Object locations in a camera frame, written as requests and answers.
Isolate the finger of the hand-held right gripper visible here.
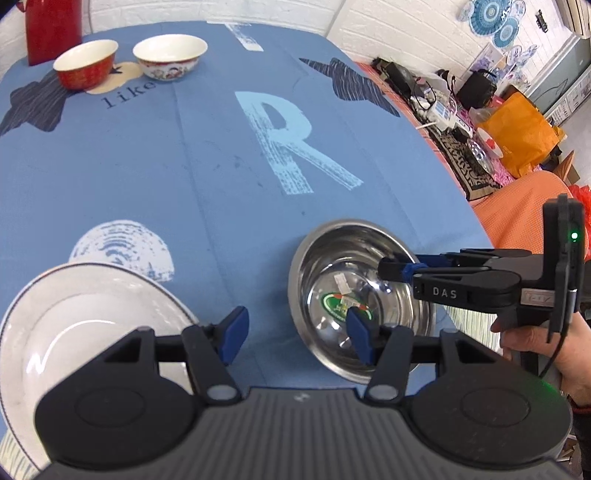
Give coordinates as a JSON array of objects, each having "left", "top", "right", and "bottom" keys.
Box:
[
  {"left": 379, "top": 249, "right": 532, "bottom": 283},
  {"left": 412, "top": 270, "right": 522, "bottom": 308}
]

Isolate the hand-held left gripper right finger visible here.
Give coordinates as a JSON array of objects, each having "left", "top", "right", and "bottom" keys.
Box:
[{"left": 347, "top": 307, "right": 497, "bottom": 402}]

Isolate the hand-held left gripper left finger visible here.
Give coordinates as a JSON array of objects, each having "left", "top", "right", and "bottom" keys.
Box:
[{"left": 99, "top": 305, "right": 250, "bottom": 402}]

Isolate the stainless steel bowl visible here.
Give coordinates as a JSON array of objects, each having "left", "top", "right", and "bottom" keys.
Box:
[{"left": 288, "top": 220, "right": 437, "bottom": 385}]

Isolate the white plate with blue rim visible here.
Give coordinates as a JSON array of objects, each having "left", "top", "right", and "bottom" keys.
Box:
[{"left": 0, "top": 262, "right": 200, "bottom": 467}]

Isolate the person's right hand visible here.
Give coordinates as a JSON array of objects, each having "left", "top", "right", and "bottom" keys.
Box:
[{"left": 490, "top": 314, "right": 591, "bottom": 407}]

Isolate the orange cloth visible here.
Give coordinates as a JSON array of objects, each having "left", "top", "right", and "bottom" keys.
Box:
[{"left": 473, "top": 172, "right": 588, "bottom": 259}]

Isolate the black patterned mat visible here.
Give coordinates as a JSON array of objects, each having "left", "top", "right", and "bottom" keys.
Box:
[{"left": 429, "top": 124, "right": 503, "bottom": 202}]

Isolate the orange bag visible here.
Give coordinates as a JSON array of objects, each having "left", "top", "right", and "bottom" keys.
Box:
[{"left": 478, "top": 91, "right": 567, "bottom": 179}]

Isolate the small steel bowl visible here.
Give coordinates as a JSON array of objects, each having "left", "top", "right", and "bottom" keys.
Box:
[{"left": 466, "top": 138, "right": 495, "bottom": 172}]

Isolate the white bowl with red fruit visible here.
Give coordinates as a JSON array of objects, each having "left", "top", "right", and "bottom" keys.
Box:
[{"left": 478, "top": 127, "right": 505, "bottom": 158}]

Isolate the blue printed tablecloth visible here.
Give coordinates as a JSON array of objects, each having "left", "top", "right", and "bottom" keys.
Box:
[{"left": 0, "top": 21, "right": 495, "bottom": 480}]

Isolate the black handbag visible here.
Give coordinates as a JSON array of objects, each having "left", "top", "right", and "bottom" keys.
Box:
[{"left": 457, "top": 69, "right": 498, "bottom": 110}]

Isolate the black electronic device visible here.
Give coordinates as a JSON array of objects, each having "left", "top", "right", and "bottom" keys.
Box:
[{"left": 373, "top": 58, "right": 417, "bottom": 94}]

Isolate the small blue paper fan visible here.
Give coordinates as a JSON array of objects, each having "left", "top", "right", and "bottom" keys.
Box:
[{"left": 493, "top": 17, "right": 520, "bottom": 49}]

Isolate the large blue paper fan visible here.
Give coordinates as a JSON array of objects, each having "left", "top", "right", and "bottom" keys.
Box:
[{"left": 468, "top": 0, "right": 509, "bottom": 36}]

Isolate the white bowl with painted figures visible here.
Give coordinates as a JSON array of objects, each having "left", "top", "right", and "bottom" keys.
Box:
[{"left": 133, "top": 34, "right": 208, "bottom": 83}]

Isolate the red ceramic bowl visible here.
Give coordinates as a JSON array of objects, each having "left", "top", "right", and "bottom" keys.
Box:
[{"left": 53, "top": 39, "right": 120, "bottom": 90}]

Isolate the red thermos jug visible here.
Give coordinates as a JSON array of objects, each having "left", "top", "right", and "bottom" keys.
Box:
[{"left": 18, "top": 0, "right": 84, "bottom": 66}]

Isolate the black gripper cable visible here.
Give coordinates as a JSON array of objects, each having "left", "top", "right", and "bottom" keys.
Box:
[{"left": 539, "top": 288, "right": 578, "bottom": 380}]

